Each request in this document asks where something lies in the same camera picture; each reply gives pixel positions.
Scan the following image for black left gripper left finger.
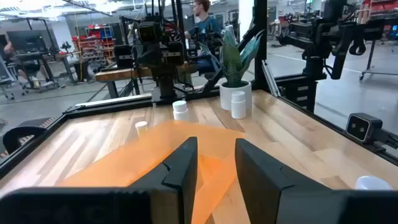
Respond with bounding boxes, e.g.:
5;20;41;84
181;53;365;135
0;136;198;224

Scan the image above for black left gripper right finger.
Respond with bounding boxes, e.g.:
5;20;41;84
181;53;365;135
235;139;398;224

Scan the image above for tall white pill bottle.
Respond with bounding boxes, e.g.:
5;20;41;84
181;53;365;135
231;91;247;119

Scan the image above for translucent orange plastic basket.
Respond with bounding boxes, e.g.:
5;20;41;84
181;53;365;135
58;119;246;224

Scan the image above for person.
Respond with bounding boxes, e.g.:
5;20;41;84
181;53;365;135
183;0;223;78
1;40;54;90

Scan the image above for black box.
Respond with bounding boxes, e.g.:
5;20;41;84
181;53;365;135
113;45;135;68

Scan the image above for wooden workbench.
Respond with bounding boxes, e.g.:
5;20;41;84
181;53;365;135
95;61;191;99

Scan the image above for teal green artificial plant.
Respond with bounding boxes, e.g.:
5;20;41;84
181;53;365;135
198;26;265;88

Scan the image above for red parts bin shelf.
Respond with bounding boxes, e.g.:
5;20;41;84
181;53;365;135
72;24;116;67

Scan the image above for white plant pot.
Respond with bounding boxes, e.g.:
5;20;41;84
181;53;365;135
219;80;252;111

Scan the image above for desk with black monitor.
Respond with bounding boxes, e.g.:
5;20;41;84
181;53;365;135
5;29;77;91

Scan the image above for black wheeled stand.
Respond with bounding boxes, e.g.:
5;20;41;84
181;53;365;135
359;39;398;81

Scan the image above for black aluminium table frame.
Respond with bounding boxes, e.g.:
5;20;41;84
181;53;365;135
0;0;398;178

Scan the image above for black table-level camera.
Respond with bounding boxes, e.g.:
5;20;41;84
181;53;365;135
345;112;384;144

